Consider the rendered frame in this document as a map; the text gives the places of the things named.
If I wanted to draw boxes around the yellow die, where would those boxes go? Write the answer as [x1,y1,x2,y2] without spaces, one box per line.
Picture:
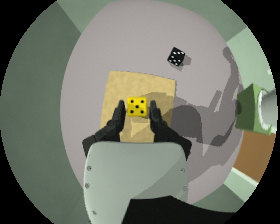
[127,97,147,117]

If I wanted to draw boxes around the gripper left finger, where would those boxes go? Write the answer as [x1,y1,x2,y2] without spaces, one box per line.
[82,100,126,159]

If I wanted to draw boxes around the tan mat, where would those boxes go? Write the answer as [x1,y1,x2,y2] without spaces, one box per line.
[100,71,175,142]

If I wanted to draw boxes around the black die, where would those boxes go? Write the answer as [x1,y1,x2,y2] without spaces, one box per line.
[167,47,185,66]

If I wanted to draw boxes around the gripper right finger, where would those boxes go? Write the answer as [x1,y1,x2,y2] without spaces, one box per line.
[149,100,192,161]

